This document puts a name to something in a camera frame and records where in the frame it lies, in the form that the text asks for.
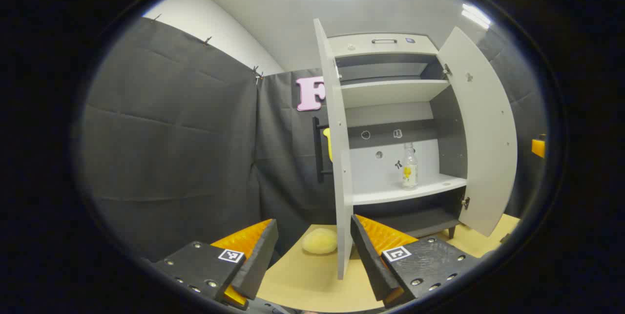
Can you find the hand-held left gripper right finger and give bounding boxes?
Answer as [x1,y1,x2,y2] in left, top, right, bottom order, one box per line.
[350,214,481,309]

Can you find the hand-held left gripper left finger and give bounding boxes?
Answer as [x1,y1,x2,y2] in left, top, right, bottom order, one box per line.
[151,218,280,311]

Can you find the grey cabinet door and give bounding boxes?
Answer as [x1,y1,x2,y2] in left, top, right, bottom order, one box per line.
[312,18,354,280]
[436,26,518,237]

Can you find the clear plastic bottle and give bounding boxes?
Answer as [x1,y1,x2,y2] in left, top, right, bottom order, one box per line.
[401,142,419,190]

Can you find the grey cabinet with shelves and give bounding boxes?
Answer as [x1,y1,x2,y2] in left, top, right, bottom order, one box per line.
[325,33,470,240]

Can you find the ceiling light panel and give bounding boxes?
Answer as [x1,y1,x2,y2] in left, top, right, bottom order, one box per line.
[461,3,492,30]

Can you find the black backdrop cloth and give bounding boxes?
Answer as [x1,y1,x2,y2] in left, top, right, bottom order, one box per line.
[78,16,548,263]

